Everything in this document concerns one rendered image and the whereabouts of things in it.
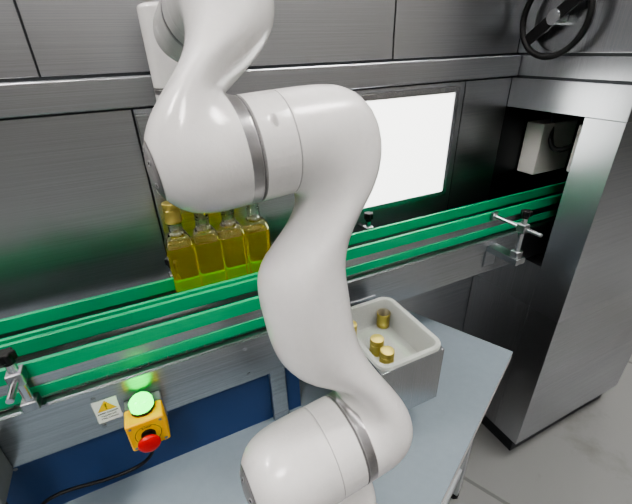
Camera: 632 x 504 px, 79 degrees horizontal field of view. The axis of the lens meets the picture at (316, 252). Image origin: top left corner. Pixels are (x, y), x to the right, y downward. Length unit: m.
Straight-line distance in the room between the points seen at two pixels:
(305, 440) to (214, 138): 0.35
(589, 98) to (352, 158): 1.06
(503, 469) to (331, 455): 1.57
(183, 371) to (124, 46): 0.67
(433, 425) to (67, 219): 1.01
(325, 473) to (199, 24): 0.47
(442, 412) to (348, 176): 0.86
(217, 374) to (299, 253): 0.57
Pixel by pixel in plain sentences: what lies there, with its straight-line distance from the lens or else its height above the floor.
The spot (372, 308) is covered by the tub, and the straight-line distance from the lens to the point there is 1.03.
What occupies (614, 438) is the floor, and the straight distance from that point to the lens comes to 2.36.
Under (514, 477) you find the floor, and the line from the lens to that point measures 2.03.
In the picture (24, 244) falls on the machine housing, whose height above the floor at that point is 1.24.
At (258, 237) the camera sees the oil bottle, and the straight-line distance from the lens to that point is 0.89.
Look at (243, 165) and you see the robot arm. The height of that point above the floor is 1.52.
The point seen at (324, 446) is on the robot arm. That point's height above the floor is 1.19.
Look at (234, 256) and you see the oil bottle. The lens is 0.90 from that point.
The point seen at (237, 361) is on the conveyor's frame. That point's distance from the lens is 0.90.
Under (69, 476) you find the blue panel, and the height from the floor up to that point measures 0.82.
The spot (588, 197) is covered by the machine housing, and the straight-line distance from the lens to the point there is 1.39.
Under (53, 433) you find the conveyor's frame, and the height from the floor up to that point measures 0.98.
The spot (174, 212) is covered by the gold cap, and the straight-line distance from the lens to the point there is 0.85.
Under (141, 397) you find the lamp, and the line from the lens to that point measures 0.85.
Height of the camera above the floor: 1.61
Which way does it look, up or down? 28 degrees down
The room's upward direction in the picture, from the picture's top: 2 degrees counter-clockwise
